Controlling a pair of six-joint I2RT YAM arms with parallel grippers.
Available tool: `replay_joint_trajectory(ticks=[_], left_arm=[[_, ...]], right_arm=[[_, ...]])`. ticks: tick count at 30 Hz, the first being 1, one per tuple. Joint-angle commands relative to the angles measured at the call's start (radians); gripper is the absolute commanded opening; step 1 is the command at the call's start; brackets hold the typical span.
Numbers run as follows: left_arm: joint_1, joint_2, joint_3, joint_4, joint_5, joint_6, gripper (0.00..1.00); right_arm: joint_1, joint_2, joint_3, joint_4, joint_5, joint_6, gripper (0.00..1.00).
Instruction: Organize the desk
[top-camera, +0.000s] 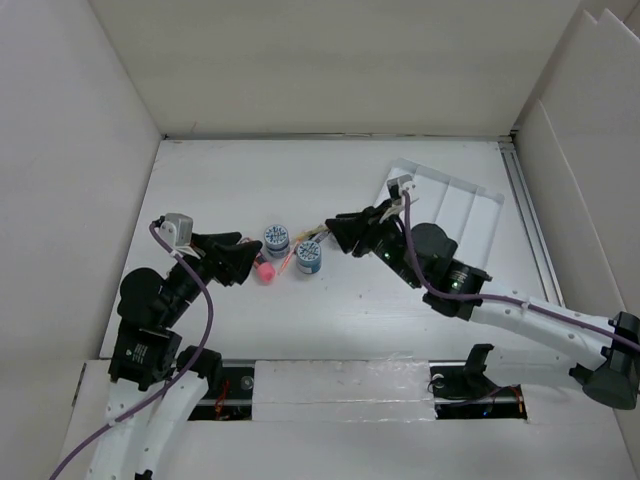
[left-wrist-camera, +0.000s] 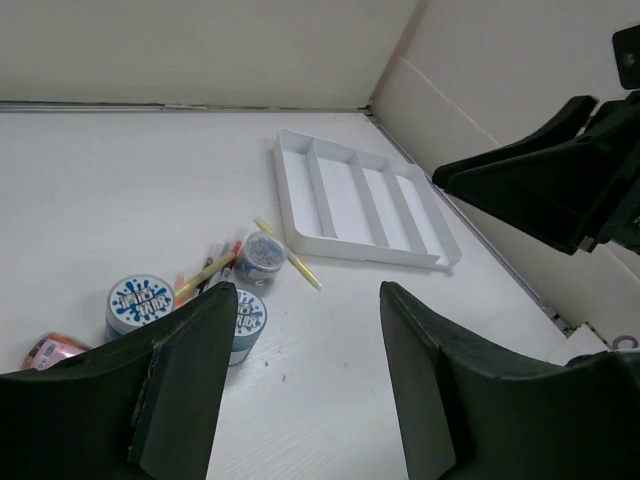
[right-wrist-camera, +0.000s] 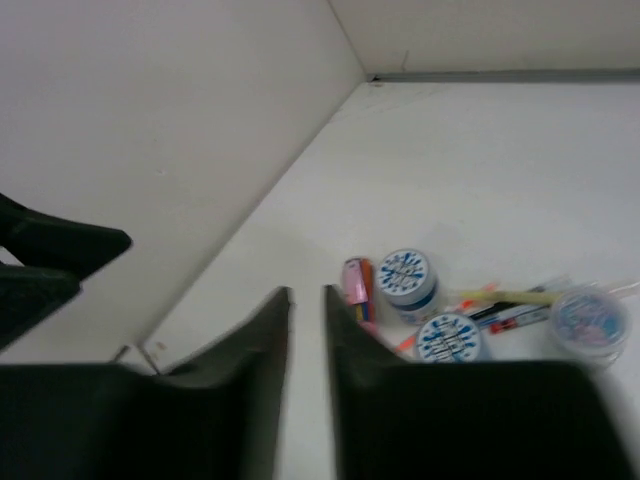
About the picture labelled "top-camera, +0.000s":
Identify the red gel pen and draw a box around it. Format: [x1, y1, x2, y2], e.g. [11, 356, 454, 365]
[309, 230, 331, 244]

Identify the blue round jar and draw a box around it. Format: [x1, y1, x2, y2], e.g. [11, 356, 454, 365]
[296, 240, 322, 274]
[263, 224, 290, 259]

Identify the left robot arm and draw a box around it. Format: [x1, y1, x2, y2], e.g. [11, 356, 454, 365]
[86, 223, 262, 479]

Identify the beige yellow highlighter pen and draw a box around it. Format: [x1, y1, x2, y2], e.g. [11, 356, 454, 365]
[296, 224, 329, 241]

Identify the front mounting rail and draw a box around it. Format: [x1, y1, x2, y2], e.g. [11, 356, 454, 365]
[190, 359, 527, 423]

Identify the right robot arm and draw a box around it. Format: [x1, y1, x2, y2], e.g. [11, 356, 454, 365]
[325, 201, 639, 410]

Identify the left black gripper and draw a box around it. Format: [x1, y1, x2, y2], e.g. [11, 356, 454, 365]
[160, 229, 261, 324]

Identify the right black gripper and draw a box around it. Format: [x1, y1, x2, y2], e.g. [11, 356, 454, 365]
[325, 198, 423, 289]

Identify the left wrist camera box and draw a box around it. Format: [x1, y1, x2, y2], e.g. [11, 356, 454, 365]
[158, 213, 193, 249]

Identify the white compartment tray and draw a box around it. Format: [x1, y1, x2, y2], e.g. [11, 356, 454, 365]
[373, 158, 505, 270]

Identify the aluminium rail right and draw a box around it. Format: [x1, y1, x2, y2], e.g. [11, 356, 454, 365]
[498, 136, 565, 306]

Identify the pink capped marker tube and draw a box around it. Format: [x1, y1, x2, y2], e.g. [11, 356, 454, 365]
[253, 252, 276, 284]

